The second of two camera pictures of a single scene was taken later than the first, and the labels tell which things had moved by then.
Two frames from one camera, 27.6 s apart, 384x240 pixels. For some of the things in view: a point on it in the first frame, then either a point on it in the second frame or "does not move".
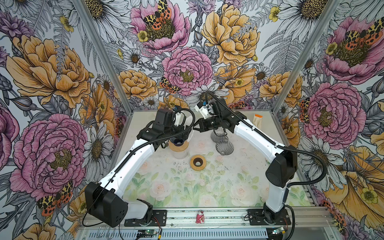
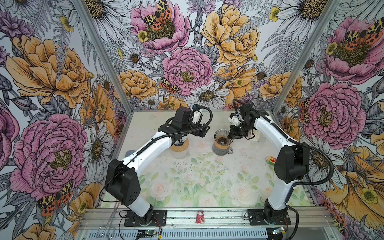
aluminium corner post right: x=307 y=58 does not move
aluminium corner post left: x=85 y=14 does not move
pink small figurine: x=200 y=217 does not move
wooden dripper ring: x=198 y=162 -> x=221 y=147
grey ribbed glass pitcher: x=219 y=134 -> x=222 y=152
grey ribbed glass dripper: x=224 y=147 -> x=221 y=137
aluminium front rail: x=310 y=223 does not move
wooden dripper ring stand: x=182 y=148 does not move
